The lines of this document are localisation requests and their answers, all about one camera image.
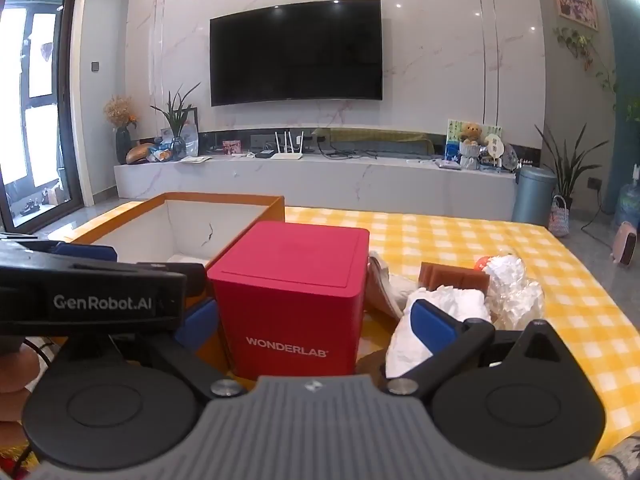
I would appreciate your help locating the cream cloth pouch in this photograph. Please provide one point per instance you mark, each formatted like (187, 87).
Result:
(387, 285)

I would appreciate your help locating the person's left hand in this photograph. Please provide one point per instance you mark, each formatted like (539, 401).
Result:
(10, 380)

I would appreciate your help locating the teddy bear bouquet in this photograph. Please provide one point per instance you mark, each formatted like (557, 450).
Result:
(470, 132)

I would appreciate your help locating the blue water jug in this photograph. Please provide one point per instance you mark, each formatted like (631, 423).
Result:
(629, 205)

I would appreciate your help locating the pink card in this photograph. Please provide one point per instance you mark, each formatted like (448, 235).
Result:
(231, 146)

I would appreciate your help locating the white marble television console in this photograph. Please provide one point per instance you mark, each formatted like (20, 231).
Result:
(300, 180)

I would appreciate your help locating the black framed glass door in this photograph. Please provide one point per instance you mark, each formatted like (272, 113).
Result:
(70, 110)

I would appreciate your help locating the red lidded box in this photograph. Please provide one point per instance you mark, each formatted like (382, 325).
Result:
(290, 305)

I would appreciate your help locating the large plastic-wrapped white tissue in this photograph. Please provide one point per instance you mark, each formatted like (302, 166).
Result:
(510, 285)

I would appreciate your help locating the dark vase with dried flowers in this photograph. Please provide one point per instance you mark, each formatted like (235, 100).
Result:
(122, 142)

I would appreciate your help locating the yellow checked tablecloth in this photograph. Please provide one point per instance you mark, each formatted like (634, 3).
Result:
(450, 235)

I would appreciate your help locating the small black device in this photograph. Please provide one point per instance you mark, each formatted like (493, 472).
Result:
(263, 154)

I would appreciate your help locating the snack packets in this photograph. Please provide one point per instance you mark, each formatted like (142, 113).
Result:
(162, 153)

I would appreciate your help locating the small plastic-wrapped white tissue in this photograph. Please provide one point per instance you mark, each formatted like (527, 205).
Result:
(440, 305)

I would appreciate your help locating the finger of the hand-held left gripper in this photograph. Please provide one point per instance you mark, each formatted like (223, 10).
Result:
(85, 251)

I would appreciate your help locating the hanging ivy vine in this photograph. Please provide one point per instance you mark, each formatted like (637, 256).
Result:
(580, 42)

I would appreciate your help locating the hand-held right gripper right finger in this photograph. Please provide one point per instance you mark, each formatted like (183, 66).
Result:
(430, 322)

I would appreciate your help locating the bushy green ivy plant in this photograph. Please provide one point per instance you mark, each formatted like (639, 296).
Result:
(632, 107)

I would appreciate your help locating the blue-grey trash can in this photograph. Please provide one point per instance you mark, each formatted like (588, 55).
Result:
(532, 195)

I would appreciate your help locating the orange cardboard box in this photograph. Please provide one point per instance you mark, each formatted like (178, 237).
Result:
(190, 230)

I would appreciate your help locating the brown round object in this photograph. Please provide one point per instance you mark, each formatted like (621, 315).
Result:
(139, 153)

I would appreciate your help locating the orange crochet ball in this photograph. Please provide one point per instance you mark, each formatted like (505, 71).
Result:
(481, 263)

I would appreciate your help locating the brown chocolate-shaped plush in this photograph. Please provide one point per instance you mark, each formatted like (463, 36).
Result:
(450, 275)

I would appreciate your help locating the round white hand fan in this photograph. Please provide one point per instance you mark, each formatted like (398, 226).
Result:
(495, 142)

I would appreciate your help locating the flat book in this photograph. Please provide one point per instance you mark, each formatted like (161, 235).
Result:
(447, 164)

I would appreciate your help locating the woven pastel basket bag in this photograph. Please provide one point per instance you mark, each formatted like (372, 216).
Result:
(560, 220)

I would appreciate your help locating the grey patterned cloth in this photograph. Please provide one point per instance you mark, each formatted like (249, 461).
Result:
(620, 455)

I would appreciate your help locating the green plant in glass vase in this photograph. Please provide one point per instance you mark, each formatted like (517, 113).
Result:
(177, 147)

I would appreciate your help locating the white and blue bag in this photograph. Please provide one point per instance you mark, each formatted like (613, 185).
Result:
(191, 137)

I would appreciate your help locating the potted snake plant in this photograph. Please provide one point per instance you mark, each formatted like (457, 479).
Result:
(567, 170)

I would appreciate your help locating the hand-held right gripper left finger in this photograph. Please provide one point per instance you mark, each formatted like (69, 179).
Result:
(200, 322)

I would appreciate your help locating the papers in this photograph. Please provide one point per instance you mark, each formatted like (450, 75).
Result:
(195, 159)

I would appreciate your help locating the black wall television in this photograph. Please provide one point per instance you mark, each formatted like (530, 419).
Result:
(295, 52)

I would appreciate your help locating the white router with antennas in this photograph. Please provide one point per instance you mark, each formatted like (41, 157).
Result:
(287, 155)

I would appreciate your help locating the pink space heater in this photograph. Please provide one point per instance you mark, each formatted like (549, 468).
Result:
(627, 242)

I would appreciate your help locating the framed wall picture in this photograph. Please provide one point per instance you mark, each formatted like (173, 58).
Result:
(575, 6)

